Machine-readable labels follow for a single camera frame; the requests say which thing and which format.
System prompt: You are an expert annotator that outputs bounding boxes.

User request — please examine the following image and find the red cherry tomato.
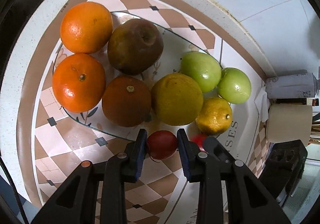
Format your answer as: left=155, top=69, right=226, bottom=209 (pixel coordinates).
left=191, top=134, right=207, bottom=152
left=146, top=130, right=178, bottom=160

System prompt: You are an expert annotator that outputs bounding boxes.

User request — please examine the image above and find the yellow lemon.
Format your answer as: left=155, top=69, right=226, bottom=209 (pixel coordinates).
left=196, top=97, right=233, bottom=136
left=151, top=73, right=203, bottom=126

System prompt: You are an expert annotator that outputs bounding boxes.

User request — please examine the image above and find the dark reddish orange fruit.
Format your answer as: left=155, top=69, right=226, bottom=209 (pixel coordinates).
left=101, top=75, right=151, bottom=127

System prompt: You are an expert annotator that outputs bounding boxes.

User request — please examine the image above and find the green apple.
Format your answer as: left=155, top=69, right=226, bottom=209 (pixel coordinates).
left=217, top=68, right=252, bottom=104
left=180, top=52, right=222, bottom=93

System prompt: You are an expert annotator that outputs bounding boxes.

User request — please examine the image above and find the orange mandarin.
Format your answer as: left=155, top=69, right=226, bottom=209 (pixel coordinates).
left=60, top=2, right=113, bottom=54
left=52, top=54, right=106, bottom=113

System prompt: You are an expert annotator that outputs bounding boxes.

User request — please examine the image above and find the dark brown passion fruit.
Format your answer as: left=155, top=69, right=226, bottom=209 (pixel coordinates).
left=107, top=18, right=164, bottom=76

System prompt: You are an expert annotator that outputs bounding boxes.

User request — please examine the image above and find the checkered brown table mat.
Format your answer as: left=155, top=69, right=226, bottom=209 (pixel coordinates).
left=17, top=0, right=268, bottom=223

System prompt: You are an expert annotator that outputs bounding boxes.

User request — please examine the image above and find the cream utensil holder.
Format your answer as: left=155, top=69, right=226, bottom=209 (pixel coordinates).
left=266, top=104, right=312, bottom=146

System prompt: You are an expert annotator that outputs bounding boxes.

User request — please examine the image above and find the white folded tissue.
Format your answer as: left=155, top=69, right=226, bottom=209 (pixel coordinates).
left=254, top=87, right=270, bottom=122

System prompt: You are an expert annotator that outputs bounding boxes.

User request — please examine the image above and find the oval floral ceramic plate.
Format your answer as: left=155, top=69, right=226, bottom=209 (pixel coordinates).
left=51, top=11, right=234, bottom=142

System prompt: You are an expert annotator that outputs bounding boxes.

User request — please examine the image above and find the grey spray can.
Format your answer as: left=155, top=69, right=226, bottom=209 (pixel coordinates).
left=265, top=72, right=319, bottom=100

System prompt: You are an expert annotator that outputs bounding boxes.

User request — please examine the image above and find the black gas stove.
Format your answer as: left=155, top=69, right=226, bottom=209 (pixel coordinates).
left=12, top=0, right=44, bottom=22

